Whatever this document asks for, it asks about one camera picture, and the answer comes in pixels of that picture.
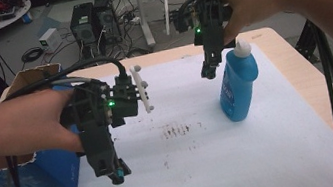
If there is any blue cardboard box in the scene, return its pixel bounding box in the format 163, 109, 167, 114
0, 61, 86, 187

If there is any black computer tower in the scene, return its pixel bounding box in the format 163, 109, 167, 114
91, 0, 124, 47
66, 1, 102, 53

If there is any black metal stand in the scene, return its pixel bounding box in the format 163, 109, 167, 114
291, 17, 323, 67

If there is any small blue container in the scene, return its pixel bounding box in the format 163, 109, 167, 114
21, 11, 34, 25

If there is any person's right hand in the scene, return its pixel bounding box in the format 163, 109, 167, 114
216, 0, 285, 47

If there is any person's left hand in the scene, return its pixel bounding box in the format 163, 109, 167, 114
2, 85, 86, 164

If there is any white power supply box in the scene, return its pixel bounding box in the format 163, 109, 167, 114
36, 26, 65, 56

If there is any thick black cable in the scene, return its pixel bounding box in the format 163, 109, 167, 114
0, 53, 147, 187

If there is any white pole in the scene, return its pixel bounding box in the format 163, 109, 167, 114
161, 0, 177, 37

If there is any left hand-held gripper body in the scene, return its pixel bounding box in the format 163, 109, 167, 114
54, 63, 164, 182

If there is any coiled black cable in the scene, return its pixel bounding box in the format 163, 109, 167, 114
19, 45, 47, 66

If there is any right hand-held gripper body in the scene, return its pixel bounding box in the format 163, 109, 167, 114
169, 0, 241, 68

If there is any white power strip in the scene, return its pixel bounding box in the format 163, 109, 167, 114
123, 15, 143, 27

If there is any blue bottle with white cap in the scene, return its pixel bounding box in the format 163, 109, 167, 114
209, 35, 267, 125

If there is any white desk leg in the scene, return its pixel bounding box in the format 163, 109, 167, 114
135, 0, 158, 49

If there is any white table mat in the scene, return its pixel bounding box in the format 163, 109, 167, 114
0, 30, 333, 187

